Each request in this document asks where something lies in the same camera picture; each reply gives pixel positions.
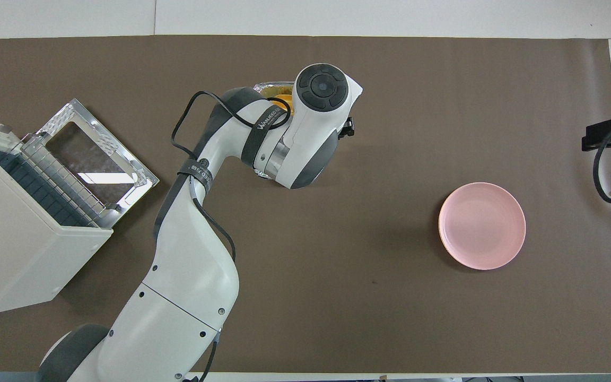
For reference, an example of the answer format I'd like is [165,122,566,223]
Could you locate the yellow sliced bread loaf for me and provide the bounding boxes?
[262,88,294,115]

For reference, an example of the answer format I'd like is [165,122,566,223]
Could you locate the metal glass oven door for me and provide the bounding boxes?
[32,98,160,213]

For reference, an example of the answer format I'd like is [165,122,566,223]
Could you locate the cream toaster oven body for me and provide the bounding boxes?
[0,111,114,316]

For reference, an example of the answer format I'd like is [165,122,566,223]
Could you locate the brown table mat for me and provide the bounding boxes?
[0,35,611,374]

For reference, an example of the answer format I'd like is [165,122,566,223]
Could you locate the pink round plate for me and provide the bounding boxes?
[438,182,527,271]

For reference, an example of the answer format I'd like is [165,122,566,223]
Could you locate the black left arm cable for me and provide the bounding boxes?
[170,90,293,263]

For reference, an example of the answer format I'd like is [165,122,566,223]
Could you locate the oven wire rack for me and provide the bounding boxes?
[0,135,112,228]

